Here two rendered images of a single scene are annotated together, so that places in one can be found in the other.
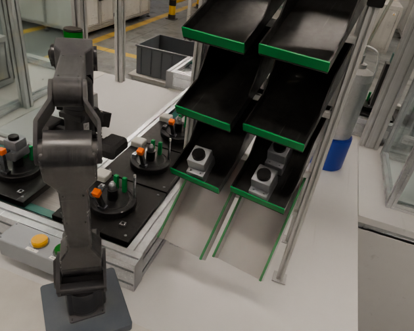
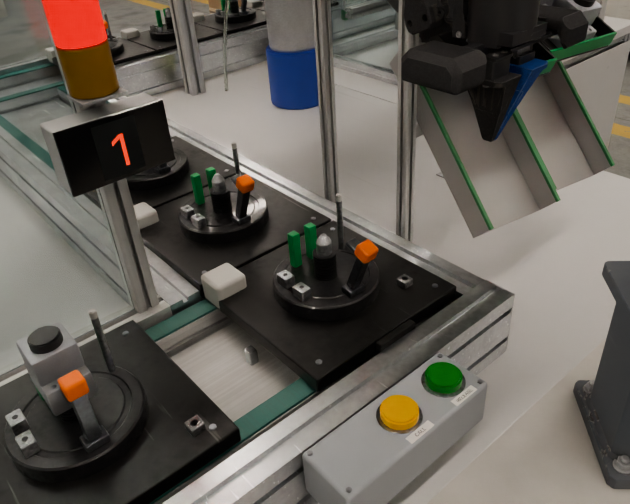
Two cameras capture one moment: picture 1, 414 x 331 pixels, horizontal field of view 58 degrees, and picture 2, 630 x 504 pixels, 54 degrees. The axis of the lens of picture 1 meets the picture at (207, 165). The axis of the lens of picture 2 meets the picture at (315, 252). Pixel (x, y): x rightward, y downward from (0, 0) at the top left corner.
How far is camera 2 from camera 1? 94 cm
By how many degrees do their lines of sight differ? 44
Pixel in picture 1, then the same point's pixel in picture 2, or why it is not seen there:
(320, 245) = not seen: hidden behind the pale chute
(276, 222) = (542, 98)
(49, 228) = (358, 394)
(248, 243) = (545, 148)
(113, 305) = not seen: outside the picture
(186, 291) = (521, 291)
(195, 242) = (511, 200)
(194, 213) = (473, 166)
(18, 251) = (398, 470)
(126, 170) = (224, 251)
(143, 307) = (544, 346)
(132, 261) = (502, 294)
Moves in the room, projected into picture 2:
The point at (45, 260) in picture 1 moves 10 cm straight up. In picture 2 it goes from (451, 420) to (458, 350)
